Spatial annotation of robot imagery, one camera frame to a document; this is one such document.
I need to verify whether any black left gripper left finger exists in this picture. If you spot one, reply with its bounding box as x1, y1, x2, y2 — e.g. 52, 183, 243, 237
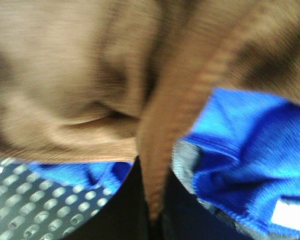
63, 158, 150, 240

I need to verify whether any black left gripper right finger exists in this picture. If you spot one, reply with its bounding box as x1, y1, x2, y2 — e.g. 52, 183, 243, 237
160, 172, 243, 240

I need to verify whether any brown microfiber towel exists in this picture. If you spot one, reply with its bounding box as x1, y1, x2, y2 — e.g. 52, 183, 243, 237
0, 0, 300, 221

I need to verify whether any blue towel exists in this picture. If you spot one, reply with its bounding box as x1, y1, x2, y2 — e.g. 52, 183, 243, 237
29, 88, 300, 240

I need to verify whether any grey perforated laundry basket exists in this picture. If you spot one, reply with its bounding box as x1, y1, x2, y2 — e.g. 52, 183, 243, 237
0, 158, 113, 240

